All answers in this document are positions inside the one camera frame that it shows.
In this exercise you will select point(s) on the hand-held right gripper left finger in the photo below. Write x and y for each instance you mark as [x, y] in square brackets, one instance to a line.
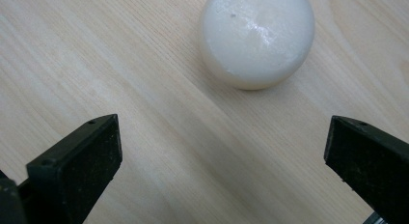
[75, 172]

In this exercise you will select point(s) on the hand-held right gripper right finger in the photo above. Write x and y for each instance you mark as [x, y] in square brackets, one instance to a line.
[369, 166]

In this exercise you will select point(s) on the white round ball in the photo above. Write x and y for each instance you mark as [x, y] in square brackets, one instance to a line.
[257, 40]

